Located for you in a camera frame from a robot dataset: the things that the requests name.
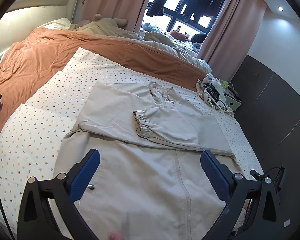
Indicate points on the patterned crumpled cloth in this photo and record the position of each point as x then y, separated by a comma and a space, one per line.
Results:
210, 90

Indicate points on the orange-brown duvet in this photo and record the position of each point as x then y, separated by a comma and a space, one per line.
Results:
29, 64

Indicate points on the white pillow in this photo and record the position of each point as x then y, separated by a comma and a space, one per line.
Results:
59, 24

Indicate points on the dark hanging clothes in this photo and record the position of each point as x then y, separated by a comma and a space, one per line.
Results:
186, 10

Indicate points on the floral white bed sheet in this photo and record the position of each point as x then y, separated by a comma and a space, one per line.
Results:
32, 136

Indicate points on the person's right hand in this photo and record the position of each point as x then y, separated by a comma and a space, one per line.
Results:
241, 218

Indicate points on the beige jacket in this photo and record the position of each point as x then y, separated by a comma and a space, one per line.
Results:
149, 184

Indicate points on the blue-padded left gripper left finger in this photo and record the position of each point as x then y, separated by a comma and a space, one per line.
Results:
36, 219

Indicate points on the white bedside nightstand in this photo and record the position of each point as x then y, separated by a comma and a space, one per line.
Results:
232, 100

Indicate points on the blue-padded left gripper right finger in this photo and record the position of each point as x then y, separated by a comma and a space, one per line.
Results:
262, 220

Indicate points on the pink right curtain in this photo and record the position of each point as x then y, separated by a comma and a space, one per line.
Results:
232, 34

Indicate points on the beige blanket pile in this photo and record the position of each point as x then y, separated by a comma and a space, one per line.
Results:
114, 27

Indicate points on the brown plush toy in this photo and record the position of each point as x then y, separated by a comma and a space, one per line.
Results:
178, 35

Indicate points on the cream padded headboard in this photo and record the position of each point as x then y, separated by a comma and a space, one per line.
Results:
25, 15

